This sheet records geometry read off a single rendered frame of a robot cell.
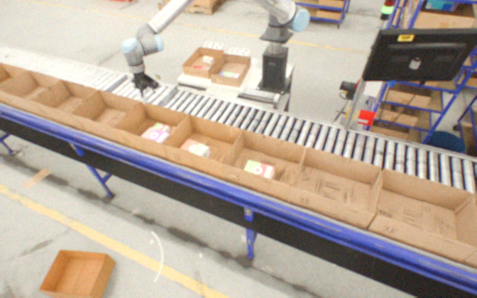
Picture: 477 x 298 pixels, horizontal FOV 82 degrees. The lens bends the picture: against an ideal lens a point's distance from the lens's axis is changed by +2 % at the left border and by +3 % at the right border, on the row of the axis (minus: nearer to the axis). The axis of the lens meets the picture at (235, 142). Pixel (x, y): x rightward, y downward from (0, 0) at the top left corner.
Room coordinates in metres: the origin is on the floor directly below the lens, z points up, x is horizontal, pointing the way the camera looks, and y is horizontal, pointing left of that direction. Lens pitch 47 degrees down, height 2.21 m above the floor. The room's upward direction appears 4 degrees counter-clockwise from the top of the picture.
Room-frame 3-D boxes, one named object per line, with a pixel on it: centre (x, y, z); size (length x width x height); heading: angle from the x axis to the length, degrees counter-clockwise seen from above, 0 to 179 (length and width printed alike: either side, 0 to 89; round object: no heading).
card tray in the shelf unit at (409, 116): (1.84, -1.47, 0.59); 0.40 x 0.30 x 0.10; 150
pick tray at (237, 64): (2.28, -0.02, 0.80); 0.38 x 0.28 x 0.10; 158
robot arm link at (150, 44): (1.48, 0.43, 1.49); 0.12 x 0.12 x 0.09; 27
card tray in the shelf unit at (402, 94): (1.85, -1.47, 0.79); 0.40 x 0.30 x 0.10; 153
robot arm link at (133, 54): (1.42, 0.52, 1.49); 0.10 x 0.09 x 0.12; 117
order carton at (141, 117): (1.35, 0.53, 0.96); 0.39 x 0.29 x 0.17; 62
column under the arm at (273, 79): (2.06, -0.39, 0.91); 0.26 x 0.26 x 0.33; 65
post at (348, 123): (1.45, -0.85, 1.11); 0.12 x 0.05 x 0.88; 62
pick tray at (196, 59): (2.45, 0.25, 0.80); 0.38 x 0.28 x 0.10; 156
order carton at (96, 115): (1.53, 0.88, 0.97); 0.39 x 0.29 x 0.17; 62
